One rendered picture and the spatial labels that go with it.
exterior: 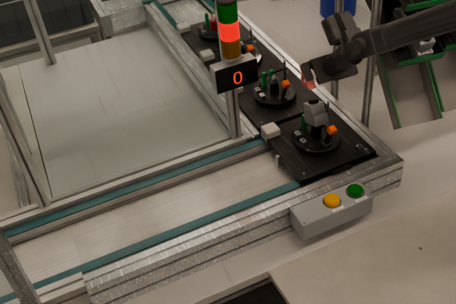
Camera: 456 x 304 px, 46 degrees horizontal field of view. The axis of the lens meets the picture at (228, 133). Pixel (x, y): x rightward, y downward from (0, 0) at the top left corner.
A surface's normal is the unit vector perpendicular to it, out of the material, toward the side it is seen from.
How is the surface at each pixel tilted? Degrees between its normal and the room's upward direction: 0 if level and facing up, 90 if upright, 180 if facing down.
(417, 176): 0
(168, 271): 90
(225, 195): 0
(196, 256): 90
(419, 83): 45
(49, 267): 0
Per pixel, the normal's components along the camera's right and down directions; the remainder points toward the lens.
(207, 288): -0.09, -0.77
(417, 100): 0.11, -0.12
